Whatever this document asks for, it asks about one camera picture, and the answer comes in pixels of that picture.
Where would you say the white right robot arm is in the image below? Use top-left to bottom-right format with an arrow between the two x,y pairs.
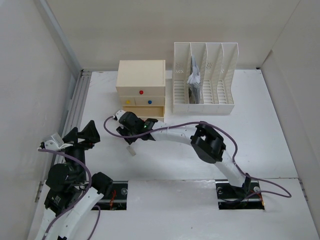
115,110 -> 250,197

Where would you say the grey setup guide booklet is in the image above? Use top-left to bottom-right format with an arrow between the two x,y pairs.
187,55 -> 201,104

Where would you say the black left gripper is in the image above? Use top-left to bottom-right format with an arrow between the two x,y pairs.
60,119 -> 100,182

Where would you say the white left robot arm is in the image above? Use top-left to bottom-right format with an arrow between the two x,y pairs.
36,120 -> 113,240

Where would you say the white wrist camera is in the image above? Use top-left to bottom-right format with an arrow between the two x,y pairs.
38,132 -> 72,151
111,109 -> 126,121

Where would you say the beige wooden drawer cabinet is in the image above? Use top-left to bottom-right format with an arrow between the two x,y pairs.
116,60 -> 166,122

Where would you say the aluminium frame rail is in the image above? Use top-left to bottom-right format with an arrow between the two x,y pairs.
49,69 -> 92,180

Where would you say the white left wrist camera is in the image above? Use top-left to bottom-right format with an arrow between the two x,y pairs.
38,132 -> 72,151

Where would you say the grey eraser block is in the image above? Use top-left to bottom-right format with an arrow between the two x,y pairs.
126,145 -> 136,156

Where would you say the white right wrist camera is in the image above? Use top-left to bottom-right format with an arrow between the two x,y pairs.
111,109 -> 126,121

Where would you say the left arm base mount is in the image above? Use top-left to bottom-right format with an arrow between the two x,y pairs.
76,178 -> 128,211

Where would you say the white plastic file organizer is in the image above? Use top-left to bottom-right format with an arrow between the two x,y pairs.
172,42 -> 239,115

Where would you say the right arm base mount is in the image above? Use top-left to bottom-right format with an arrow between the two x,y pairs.
215,180 -> 265,210

